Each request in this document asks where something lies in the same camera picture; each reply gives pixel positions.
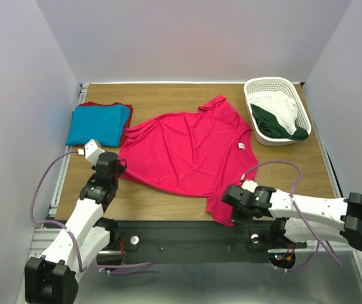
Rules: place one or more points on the dark green t-shirt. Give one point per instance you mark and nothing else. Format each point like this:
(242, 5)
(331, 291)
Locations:
(269, 126)

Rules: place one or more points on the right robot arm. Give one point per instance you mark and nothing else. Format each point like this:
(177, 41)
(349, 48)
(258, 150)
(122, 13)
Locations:
(301, 218)

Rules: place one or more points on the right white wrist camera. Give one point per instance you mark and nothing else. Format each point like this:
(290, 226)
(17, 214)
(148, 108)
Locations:
(249, 185)

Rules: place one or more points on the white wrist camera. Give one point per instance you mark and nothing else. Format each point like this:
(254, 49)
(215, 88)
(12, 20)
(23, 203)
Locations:
(91, 151)
(249, 185)

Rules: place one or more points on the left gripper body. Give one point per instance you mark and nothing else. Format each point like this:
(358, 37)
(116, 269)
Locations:
(121, 170)

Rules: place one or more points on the dark red folded t-shirt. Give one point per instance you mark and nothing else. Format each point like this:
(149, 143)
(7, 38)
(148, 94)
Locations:
(127, 118)

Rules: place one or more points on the pink t-shirt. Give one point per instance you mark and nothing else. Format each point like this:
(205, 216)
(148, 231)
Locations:
(197, 154)

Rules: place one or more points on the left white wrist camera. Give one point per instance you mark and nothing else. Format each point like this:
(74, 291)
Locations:
(91, 151)

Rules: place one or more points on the aluminium frame rail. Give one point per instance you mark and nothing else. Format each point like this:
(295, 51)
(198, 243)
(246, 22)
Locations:
(166, 95)

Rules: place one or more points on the white t-shirt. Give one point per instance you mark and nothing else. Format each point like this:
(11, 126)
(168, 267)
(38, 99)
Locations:
(283, 107)

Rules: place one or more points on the blue folded t-shirt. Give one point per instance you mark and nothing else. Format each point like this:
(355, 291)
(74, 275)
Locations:
(95, 125)

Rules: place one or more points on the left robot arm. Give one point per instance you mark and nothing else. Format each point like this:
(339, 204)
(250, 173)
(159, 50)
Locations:
(54, 276)

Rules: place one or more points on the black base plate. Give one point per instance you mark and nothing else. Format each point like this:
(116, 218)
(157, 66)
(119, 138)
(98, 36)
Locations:
(195, 242)

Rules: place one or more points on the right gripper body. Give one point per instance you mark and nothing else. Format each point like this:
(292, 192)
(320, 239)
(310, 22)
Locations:
(229, 197)

